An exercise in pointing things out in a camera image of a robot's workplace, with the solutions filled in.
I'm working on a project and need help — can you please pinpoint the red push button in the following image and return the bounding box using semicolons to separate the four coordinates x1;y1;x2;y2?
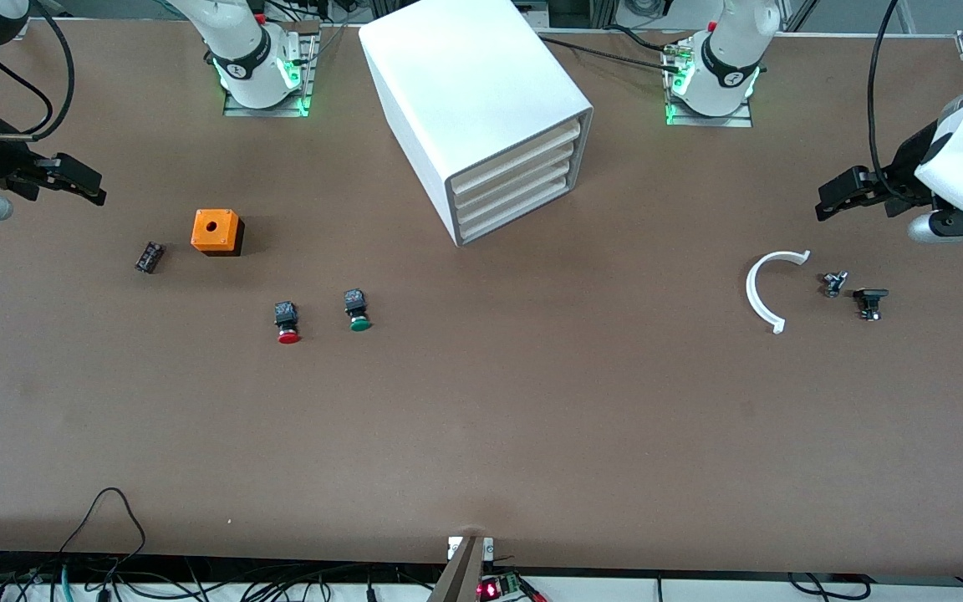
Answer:
274;300;303;345

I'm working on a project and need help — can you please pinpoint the green push button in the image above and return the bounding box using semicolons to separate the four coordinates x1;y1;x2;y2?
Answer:
344;288;374;334

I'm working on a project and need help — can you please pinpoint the small black clip part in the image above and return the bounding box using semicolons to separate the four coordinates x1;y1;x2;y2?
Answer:
853;287;890;323

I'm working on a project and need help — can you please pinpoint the white curved plastic piece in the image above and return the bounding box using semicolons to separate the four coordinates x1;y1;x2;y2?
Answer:
746;249;812;335

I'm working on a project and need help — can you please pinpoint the orange box with hole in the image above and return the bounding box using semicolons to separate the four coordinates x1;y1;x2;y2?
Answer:
191;208;246;258

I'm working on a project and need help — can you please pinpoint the circuit board with red light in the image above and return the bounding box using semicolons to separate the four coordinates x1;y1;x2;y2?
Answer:
476;572;548;602

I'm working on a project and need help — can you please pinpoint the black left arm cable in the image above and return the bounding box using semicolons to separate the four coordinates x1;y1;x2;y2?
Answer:
866;0;904;197

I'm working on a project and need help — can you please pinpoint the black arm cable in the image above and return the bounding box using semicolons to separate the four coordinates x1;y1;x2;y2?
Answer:
866;0;904;197
0;0;75;141

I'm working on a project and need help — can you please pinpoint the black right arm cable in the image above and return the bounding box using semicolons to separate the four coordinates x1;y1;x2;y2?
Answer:
0;0;75;141

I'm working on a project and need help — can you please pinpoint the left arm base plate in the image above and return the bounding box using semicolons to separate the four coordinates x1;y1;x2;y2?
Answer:
663;42;755;129

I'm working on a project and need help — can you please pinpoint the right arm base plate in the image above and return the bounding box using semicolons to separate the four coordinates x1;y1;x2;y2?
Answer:
222;32;319;119

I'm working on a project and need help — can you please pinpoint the black braided cable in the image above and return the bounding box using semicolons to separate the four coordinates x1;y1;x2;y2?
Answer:
538;33;687;74

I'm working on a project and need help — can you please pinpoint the black looped cable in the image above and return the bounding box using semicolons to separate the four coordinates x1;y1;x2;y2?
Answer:
58;487;148;559

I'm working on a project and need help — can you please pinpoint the black coiled cable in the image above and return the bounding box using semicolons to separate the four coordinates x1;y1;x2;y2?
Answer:
785;572;874;602

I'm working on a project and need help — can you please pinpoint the aluminium camera post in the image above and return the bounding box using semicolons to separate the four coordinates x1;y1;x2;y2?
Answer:
425;535;497;602

